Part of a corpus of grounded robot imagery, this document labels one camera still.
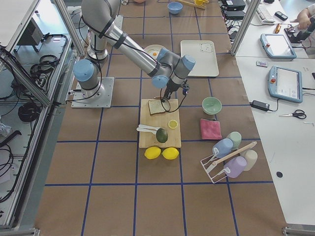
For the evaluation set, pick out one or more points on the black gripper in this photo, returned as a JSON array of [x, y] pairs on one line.
[[170, 89]]

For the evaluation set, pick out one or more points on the bread slice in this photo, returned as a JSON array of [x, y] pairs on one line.
[[158, 107]]

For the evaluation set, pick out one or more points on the white round plate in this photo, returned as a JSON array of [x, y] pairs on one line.
[[154, 46]]

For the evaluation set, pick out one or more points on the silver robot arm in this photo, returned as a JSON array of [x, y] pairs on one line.
[[168, 70]]

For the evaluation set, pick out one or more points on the lemon slice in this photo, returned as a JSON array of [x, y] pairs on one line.
[[172, 124]]

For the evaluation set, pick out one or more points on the green avocado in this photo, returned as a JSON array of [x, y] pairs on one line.
[[162, 135]]

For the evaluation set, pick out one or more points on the green bowl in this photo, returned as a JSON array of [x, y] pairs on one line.
[[211, 105]]

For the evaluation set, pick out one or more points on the fried egg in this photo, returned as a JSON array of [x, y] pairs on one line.
[[153, 53]]

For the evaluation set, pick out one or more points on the pink cloth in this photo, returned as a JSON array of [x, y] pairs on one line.
[[210, 129]]

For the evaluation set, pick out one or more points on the whole lemon right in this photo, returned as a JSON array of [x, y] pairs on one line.
[[170, 153]]

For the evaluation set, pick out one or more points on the whole lemon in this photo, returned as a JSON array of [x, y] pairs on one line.
[[152, 153], [170, 153]]

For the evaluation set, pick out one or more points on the whole lemon left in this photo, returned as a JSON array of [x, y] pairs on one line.
[[152, 153]]

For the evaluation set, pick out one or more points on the cream bear serving tray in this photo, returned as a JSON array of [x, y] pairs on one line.
[[204, 53]]

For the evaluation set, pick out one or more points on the blue mug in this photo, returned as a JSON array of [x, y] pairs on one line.
[[222, 148]]

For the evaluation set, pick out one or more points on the green mug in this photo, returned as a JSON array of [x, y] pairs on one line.
[[236, 138]]

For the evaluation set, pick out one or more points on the blue bowl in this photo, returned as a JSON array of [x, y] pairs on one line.
[[175, 7]]

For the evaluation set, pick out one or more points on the black power adapter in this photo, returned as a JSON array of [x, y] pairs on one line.
[[260, 105]]

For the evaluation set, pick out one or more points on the purple mug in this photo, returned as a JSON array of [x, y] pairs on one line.
[[235, 166]]

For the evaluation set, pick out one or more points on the yellow cup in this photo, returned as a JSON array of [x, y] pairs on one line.
[[198, 2]]

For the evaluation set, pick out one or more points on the cream mug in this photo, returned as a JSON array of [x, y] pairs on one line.
[[250, 157]]

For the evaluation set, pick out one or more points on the wooden dish rack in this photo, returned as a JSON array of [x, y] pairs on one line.
[[192, 3]]

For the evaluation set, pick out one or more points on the teach pendant near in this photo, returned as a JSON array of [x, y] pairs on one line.
[[286, 84]]

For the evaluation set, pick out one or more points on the teach pendant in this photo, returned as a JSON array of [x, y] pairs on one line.
[[277, 46], [286, 84]]

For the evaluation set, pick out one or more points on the teach pendant far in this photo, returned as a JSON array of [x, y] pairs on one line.
[[277, 46]]

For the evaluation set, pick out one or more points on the black scissors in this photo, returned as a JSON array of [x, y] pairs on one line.
[[299, 114]]

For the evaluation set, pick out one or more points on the white wire cup rack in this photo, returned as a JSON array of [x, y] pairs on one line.
[[213, 166]]

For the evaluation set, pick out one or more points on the aluminium frame post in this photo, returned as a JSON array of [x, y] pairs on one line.
[[244, 26]]

